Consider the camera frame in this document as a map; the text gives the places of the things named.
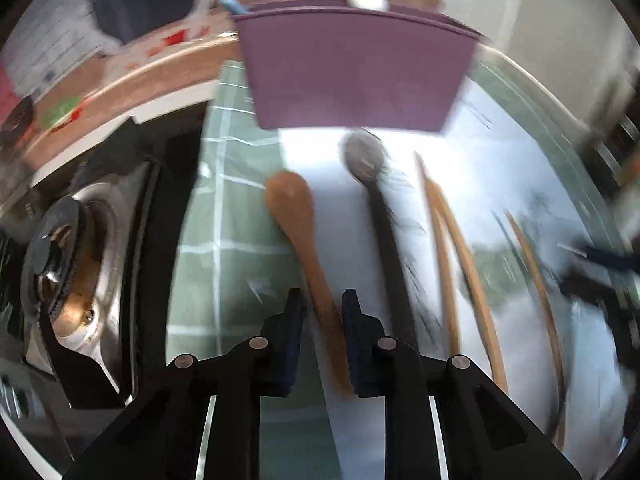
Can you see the purple plastic utensil container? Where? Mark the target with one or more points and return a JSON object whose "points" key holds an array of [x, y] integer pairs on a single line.
{"points": [[350, 75]]}

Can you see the blue plastic spoon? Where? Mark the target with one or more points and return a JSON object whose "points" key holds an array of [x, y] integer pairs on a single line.
{"points": [[231, 5]]}

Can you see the green and white checked tablecloth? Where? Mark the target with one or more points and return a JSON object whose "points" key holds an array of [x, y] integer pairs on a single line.
{"points": [[225, 220]]}

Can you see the gas burner with pan support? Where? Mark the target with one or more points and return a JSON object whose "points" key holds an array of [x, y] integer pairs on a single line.
{"points": [[57, 265]]}

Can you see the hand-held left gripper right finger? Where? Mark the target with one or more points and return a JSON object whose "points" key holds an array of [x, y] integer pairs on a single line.
{"points": [[357, 340]]}

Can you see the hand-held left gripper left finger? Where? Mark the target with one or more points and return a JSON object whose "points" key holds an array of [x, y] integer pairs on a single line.
{"points": [[292, 340]]}

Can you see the black glass gas stove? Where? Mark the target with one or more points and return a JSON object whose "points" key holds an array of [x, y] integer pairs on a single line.
{"points": [[175, 160]]}

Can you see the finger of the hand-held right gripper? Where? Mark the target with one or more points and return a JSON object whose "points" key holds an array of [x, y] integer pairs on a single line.
{"points": [[607, 259]]}

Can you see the black spoon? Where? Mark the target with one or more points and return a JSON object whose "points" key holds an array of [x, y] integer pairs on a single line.
{"points": [[365, 157]]}

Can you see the brown wooden spoon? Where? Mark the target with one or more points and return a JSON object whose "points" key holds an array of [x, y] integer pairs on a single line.
{"points": [[292, 200]]}

